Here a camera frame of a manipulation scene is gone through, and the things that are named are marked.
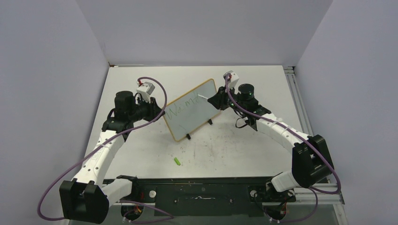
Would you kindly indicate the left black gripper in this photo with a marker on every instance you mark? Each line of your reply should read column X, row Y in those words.
column 152, row 114

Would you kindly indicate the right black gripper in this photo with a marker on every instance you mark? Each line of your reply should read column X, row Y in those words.
column 218, row 101

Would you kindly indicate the yellow framed whiteboard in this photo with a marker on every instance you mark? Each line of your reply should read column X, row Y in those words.
column 189, row 112

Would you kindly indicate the green marker cap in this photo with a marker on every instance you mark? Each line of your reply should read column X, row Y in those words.
column 177, row 161

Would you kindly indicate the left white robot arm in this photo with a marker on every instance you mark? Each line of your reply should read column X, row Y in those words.
column 83, row 198

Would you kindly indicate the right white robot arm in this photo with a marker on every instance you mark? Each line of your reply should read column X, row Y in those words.
column 311, row 161

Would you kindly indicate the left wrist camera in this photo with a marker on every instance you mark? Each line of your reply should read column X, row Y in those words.
column 146, row 88

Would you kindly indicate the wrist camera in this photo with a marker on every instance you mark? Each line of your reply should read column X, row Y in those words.
column 146, row 88
column 232, row 79

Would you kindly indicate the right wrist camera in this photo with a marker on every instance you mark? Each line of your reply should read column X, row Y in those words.
column 232, row 79

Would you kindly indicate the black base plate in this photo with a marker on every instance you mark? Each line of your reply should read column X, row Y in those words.
column 209, row 196

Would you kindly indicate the aluminium rail frame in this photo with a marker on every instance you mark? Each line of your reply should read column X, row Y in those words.
column 303, row 117

